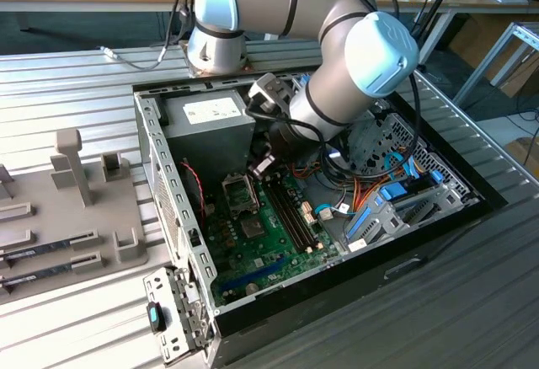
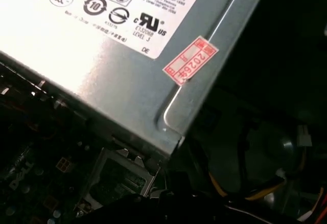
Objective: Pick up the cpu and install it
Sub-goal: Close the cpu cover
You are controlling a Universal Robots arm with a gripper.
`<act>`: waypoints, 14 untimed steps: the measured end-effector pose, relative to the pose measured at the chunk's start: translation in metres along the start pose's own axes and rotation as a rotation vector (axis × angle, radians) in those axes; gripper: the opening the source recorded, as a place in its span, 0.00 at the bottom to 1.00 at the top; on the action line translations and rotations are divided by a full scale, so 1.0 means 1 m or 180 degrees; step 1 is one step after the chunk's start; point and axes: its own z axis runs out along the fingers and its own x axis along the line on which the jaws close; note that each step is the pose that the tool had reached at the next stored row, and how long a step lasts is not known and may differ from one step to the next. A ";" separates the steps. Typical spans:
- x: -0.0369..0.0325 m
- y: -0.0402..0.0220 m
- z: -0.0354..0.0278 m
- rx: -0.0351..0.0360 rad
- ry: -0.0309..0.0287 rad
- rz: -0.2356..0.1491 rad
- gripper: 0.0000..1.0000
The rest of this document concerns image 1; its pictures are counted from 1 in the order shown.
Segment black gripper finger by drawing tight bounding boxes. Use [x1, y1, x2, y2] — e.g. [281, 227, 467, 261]
[247, 140, 278, 179]

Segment silver CPU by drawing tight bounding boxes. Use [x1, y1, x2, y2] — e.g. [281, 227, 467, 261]
[242, 219, 267, 240]

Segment CPU socket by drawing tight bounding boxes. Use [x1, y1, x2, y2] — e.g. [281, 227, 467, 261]
[238, 217, 270, 243]

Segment grey power supply unit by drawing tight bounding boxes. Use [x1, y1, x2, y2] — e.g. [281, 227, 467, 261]
[162, 90, 257, 176]

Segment black RAM slot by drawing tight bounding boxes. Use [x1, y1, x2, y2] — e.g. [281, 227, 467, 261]
[264, 179, 307, 255]
[274, 178, 318, 251]

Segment black case fan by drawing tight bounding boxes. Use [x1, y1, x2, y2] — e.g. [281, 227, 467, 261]
[175, 158, 208, 222]

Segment green motherboard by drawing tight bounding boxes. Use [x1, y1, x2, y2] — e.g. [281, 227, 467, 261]
[204, 170, 342, 307]

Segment blue expansion slot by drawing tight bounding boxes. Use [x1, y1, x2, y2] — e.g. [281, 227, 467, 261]
[221, 257, 290, 290]

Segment blue disk carrier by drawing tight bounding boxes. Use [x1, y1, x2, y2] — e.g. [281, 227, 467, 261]
[377, 181, 410, 202]

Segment grey metal disk bay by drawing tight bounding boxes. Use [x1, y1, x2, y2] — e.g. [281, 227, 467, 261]
[343, 183, 481, 256]

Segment perforated metal cage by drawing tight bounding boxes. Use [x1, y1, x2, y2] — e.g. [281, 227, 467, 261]
[351, 107, 472, 201]

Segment black PC case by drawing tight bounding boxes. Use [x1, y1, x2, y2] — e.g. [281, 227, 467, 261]
[131, 60, 509, 368]

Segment black latch blue button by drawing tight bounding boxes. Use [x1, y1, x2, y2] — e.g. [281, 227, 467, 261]
[146, 301, 173, 335]

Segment black tripod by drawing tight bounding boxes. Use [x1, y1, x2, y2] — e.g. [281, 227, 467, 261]
[410, 0, 464, 67]

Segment grey parts rack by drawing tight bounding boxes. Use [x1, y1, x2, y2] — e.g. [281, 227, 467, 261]
[0, 128, 152, 302]

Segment stacked brown cardboard boxes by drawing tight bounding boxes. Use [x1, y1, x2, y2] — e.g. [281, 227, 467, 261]
[448, 14, 539, 99]

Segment wooden desk white legs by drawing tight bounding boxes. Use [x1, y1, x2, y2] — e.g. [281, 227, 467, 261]
[370, 0, 539, 65]

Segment small brown cardboard box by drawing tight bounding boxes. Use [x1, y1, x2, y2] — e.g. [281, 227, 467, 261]
[503, 136, 539, 168]

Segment RAM stick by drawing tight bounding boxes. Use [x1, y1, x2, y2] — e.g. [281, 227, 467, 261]
[0, 264, 73, 289]
[0, 238, 73, 261]

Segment white plug blue wire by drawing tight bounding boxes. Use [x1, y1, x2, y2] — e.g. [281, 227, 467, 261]
[314, 203, 335, 222]

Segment orange wire bundle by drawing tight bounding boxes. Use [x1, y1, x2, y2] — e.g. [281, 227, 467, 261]
[352, 174, 395, 214]

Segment blue data wire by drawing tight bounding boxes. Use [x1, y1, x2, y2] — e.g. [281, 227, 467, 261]
[383, 152, 424, 185]

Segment metal expansion slot bracket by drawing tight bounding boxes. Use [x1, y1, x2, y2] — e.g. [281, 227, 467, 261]
[142, 264, 220, 365]

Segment grey dangling cable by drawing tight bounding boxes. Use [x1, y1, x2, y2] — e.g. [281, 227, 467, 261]
[99, 0, 199, 70]

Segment aluminium profile frame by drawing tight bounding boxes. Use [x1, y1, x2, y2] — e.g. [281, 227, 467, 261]
[452, 21, 539, 107]

